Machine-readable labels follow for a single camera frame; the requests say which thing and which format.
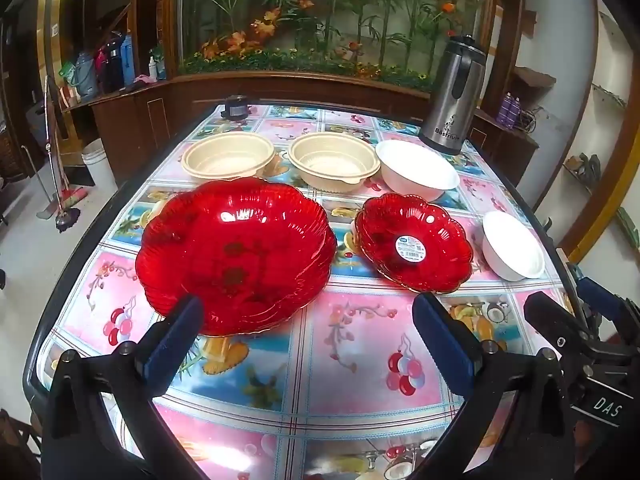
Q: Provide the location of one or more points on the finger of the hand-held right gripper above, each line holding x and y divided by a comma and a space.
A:
555, 322
597, 296

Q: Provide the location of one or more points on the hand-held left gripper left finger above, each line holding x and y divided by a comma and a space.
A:
170, 342

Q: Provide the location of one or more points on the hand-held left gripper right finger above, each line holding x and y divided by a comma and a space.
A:
445, 345

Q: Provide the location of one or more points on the small white bowl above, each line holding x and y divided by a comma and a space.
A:
510, 245

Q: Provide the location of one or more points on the large red scalloped plate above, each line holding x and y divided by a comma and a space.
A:
235, 255

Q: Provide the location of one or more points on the small red scalloped plate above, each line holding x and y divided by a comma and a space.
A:
400, 225

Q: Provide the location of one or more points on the beige plastic bowl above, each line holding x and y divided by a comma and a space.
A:
330, 160
225, 157

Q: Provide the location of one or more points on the fruit print tablecloth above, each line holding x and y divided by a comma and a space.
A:
350, 360

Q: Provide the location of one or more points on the wooden side shelf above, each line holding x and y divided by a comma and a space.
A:
520, 145

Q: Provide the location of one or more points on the large white bowl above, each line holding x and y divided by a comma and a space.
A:
415, 165

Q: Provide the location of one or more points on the white plastic bucket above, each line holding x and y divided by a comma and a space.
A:
99, 165

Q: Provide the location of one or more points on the purple bottles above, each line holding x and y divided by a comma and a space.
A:
509, 112

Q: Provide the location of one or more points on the dark wooden cabinet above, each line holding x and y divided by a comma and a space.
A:
140, 125

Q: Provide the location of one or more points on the stainless steel thermos jug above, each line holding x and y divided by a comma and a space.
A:
452, 100

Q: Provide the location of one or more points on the small black device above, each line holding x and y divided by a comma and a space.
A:
235, 107

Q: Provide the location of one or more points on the pink cloth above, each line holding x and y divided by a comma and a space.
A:
145, 80

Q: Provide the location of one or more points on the white spray bottle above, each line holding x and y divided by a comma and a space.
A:
152, 69

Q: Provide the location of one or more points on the blue bottle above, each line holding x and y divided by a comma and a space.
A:
127, 60

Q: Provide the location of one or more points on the black bottle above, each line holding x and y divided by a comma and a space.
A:
112, 62

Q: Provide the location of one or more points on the flower display tank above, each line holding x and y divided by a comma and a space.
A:
325, 15

